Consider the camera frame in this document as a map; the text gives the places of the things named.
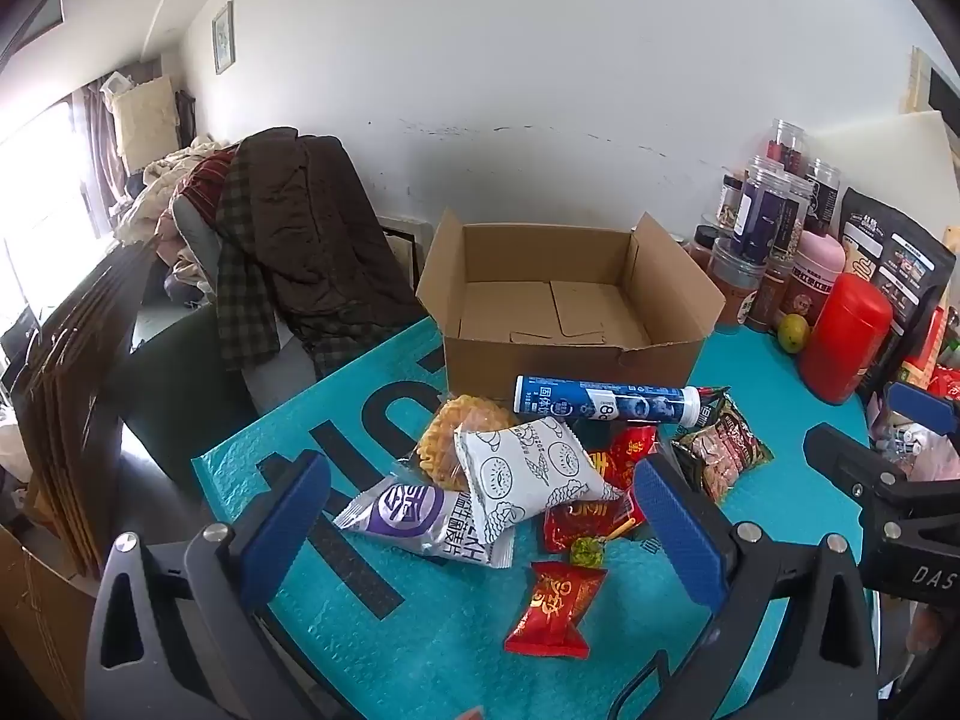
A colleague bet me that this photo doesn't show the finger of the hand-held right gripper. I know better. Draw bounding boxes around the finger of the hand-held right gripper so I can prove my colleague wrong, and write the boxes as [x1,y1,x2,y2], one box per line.
[804,424,914,512]
[883,381,960,436]

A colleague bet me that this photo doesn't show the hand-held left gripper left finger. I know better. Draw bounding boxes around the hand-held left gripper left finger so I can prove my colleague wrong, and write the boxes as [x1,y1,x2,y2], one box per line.
[84,452,332,720]

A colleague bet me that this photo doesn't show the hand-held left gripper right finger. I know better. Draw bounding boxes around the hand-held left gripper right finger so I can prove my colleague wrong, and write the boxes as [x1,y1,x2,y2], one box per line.
[632,454,878,720]

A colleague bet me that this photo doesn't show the dark snack packet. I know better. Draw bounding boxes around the dark snack packet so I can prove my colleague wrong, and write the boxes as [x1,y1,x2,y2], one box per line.
[670,388,775,505]

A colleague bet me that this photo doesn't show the green lollipop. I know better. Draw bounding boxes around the green lollipop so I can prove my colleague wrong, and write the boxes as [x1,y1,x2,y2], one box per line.
[568,516,644,569]

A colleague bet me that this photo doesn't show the red snack packet yellow letters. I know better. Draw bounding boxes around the red snack packet yellow letters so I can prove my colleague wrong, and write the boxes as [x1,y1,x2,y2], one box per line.
[541,499,646,554]

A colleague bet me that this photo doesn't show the purple and silver snack packet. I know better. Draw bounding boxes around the purple and silver snack packet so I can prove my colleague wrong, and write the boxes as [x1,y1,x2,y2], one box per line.
[334,474,515,569]

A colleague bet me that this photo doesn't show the small red candy packet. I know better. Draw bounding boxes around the small red candy packet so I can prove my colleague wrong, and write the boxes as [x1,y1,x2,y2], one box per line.
[504,561,607,659]

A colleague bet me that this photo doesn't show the blue tube with white cap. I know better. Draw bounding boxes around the blue tube with white cap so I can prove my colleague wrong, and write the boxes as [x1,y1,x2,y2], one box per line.
[513,375,722,427]

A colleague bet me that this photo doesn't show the white snack packet with drawings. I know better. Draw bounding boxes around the white snack packet with drawings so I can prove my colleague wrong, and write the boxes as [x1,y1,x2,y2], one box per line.
[454,420,625,545]

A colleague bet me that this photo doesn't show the yellow waffle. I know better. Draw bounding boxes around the yellow waffle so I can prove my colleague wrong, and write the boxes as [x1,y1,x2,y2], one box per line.
[415,394,481,497]

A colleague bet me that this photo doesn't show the cardboard box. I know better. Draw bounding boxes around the cardboard box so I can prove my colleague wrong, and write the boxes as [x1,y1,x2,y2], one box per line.
[415,208,727,400]

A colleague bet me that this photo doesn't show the person's right hand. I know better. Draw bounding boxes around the person's right hand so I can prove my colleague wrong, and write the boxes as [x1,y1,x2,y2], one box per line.
[906,606,960,655]

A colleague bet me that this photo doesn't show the orange red carton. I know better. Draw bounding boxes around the orange red carton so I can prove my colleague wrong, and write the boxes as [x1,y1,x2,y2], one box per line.
[900,300,960,400]

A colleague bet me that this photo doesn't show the red canister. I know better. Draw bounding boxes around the red canister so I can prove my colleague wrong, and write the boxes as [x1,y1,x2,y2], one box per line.
[797,274,895,406]

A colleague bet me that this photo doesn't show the green lime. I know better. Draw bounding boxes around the green lime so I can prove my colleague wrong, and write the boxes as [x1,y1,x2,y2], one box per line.
[776,313,812,353]

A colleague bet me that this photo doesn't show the black standing pouch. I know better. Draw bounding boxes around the black standing pouch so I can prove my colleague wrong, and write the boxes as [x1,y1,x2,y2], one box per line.
[836,186,957,406]

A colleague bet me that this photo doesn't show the dark green seat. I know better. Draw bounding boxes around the dark green seat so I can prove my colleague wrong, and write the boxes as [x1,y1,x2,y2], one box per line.
[112,307,256,496]

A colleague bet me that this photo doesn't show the pink bottle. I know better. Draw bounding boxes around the pink bottle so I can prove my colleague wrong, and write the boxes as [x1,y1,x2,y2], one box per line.
[780,229,848,323]

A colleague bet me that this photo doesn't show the slim jar of brown powder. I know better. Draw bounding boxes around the slim jar of brown powder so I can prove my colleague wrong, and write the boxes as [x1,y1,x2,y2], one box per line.
[750,259,796,332]

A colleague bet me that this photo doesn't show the teal bubble mat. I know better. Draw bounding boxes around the teal bubble mat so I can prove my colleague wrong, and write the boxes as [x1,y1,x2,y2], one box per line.
[191,315,880,720]

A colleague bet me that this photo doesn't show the wide jar of brown powder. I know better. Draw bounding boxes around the wide jar of brown powder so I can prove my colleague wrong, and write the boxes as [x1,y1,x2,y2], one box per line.
[709,236,770,327]

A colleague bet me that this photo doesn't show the clear jar with black label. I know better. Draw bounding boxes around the clear jar with black label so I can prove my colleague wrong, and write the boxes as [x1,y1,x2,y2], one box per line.
[802,159,845,237]

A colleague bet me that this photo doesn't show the stack of flat cardboard sheets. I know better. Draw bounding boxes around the stack of flat cardboard sheets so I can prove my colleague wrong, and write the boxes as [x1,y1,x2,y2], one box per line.
[15,244,151,578]

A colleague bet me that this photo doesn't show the dark plaid shirt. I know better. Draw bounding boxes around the dark plaid shirt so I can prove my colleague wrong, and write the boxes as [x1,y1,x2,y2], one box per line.
[216,157,284,372]

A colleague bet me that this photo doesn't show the jar with dark lid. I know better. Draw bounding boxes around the jar with dark lid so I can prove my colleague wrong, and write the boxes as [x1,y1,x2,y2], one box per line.
[686,225,721,272]

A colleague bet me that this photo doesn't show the clear jar with blue label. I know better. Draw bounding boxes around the clear jar with blue label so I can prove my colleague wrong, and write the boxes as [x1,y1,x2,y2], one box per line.
[731,156,788,265]

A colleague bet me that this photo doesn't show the white foam board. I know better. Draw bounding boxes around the white foam board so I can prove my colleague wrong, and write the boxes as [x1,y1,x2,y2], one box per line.
[806,109,960,200]

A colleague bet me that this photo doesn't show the brown cardboard carton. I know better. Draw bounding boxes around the brown cardboard carton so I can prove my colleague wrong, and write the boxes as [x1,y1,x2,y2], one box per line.
[0,525,98,720]

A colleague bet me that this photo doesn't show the small clear jar with sticks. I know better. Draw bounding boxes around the small clear jar with sticks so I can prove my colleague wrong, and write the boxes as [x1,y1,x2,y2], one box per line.
[716,172,751,230]

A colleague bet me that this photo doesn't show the brown quilted jacket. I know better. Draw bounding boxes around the brown quilted jacket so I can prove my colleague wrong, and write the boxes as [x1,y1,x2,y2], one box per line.
[225,127,425,380]

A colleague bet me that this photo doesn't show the clear jar with red contents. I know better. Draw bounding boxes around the clear jar with red contents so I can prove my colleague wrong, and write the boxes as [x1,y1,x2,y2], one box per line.
[765,118,807,173]

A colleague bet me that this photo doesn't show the leaning framed certificate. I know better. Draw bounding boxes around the leaning framed certificate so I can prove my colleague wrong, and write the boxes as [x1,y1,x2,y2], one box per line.
[375,216,432,290]

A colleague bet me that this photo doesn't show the red striped cloth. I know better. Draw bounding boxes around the red striped cloth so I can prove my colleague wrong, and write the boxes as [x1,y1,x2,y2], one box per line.
[180,150,237,230]

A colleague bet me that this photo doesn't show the beige clothes pile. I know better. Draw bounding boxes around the beige clothes pile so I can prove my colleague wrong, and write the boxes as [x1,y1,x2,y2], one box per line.
[112,136,226,248]

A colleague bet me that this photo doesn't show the brown curtain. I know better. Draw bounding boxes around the brown curtain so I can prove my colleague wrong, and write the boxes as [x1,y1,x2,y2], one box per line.
[71,82,132,241]

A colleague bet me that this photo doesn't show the upright cardboard sheet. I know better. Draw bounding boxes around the upright cardboard sheet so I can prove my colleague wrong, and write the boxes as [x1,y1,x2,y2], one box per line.
[111,75,181,173]

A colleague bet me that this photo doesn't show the wooden picture frame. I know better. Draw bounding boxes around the wooden picture frame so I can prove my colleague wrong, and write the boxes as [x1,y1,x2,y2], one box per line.
[900,45,960,121]

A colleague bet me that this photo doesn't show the framed wall picture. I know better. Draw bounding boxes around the framed wall picture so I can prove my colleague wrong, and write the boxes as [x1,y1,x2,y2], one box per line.
[212,0,236,76]

